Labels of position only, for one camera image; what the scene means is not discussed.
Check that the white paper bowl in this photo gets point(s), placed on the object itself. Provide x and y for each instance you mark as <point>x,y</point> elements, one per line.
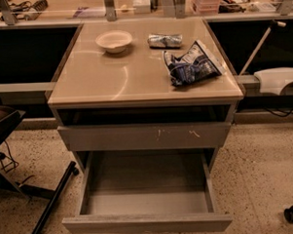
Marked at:
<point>114,41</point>

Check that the open grey lower drawer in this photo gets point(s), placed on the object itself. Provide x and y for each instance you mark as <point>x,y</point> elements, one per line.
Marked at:
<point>147,191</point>

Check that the blue crumpled chip bag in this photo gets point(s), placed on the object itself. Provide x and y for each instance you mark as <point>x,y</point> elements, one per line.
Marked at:
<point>198,64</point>

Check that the pink plastic storage box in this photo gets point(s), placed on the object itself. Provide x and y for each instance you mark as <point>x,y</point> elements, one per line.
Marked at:
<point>206,7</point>

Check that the grey upper drawer front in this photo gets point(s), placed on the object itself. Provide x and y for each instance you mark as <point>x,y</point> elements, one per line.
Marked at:
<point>144,136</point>

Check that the white stick black tip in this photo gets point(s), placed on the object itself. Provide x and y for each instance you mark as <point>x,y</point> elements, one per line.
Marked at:
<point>272,25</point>

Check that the silver crushed can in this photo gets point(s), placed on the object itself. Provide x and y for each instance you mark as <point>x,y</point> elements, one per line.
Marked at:
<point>165,41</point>

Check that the grey drawer cabinet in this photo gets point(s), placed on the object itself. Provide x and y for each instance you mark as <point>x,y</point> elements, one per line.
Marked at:
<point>134,87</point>

